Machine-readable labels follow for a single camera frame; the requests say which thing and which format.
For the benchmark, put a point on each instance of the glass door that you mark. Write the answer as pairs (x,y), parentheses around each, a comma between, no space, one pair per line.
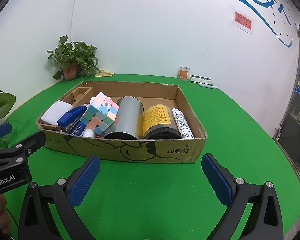
(297,117)

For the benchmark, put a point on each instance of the green tablecloth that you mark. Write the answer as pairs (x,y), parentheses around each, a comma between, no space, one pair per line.
(140,192)

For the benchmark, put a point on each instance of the blue wall decal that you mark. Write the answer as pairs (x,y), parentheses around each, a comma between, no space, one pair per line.
(286,43)

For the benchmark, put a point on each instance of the pastel puzzle cube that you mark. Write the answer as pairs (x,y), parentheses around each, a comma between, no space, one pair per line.
(100,112)

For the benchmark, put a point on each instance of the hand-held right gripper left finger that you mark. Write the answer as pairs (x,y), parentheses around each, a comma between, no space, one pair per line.
(83,180)

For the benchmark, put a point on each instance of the white spray bottle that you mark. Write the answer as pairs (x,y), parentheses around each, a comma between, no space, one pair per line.
(182,125)

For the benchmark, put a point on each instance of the white hair dryer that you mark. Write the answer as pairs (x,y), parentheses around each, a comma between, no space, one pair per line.
(55,112)

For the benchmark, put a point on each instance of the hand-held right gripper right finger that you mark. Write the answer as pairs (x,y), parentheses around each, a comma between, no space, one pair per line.
(218,180)

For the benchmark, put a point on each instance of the white and blue pen case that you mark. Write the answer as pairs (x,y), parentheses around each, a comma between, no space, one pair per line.
(208,86)

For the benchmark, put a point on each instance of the yellow label clear jar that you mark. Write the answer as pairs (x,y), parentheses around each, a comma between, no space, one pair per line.
(157,120)

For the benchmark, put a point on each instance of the white desk card holder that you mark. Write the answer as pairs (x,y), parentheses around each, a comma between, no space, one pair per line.
(201,79)

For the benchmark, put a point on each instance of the small potted green plant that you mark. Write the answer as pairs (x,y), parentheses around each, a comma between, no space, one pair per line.
(70,71)

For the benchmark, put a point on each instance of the large cardboard box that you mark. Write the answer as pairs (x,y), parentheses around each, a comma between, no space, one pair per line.
(152,152)

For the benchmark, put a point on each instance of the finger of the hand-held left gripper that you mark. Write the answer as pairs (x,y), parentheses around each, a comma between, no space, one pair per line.
(31,141)
(0,132)

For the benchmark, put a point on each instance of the red wall sign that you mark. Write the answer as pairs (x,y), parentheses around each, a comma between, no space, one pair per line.
(243,20)

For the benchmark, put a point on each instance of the silver metal can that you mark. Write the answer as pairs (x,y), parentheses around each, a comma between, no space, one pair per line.
(126,117)

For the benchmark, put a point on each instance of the small orange jar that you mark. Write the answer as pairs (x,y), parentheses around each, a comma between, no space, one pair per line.
(184,73)

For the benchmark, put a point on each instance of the blue stapler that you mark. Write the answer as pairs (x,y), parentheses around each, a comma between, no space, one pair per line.
(71,117)

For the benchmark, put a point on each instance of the large leafy green plant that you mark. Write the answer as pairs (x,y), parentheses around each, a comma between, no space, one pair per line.
(0,102)

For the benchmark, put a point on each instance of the yellow cloth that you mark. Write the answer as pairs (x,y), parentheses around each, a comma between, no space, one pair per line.
(103,73)

